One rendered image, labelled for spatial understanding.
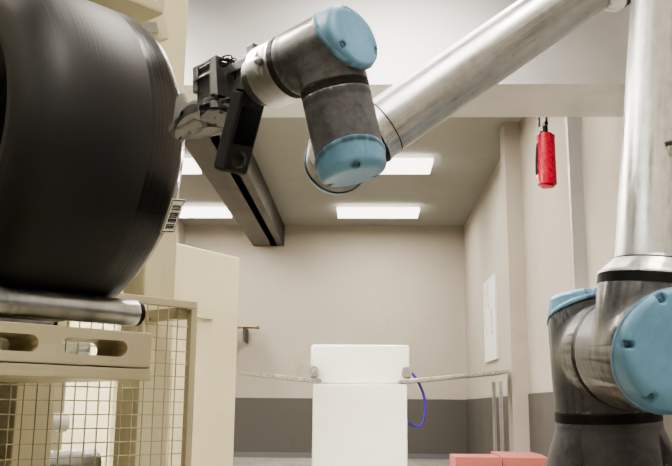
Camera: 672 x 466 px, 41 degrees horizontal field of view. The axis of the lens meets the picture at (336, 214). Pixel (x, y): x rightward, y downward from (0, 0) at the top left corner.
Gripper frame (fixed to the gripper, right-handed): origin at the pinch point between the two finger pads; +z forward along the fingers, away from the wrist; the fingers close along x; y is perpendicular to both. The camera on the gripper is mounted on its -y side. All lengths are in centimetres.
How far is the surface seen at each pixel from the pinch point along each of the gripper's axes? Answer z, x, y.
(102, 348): 30.1, -6.8, -27.0
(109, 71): 8.4, 6.1, 12.4
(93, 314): 24.8, -1.6, -22.5
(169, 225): 15.2, -10.1, -8.5
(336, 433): 494, -575, -3
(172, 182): 10.9, -7.6, -2.6
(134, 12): 53, -31, 56
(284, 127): 519, -558, 316
